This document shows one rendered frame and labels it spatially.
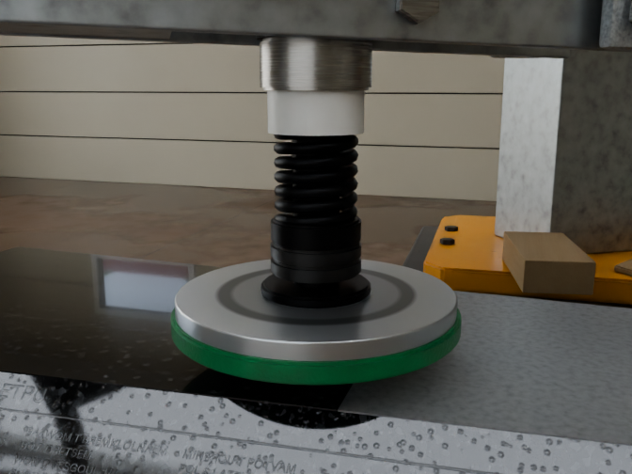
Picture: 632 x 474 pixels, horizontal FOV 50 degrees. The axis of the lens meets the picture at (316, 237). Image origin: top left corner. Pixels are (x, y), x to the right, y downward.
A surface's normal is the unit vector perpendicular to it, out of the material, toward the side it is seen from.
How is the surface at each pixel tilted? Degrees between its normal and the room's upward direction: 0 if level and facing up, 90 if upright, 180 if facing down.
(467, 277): 90
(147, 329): 0
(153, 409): 45
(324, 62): 90
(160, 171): 90
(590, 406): 0
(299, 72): 90
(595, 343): 0
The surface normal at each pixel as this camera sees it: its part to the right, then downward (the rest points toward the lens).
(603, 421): 0.00, -0.97
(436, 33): 0.22, 0.22
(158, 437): -0.17, -0.55
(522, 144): -0.96, 0.06
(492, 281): -0.25, 0.22
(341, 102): 0.50, 0.19
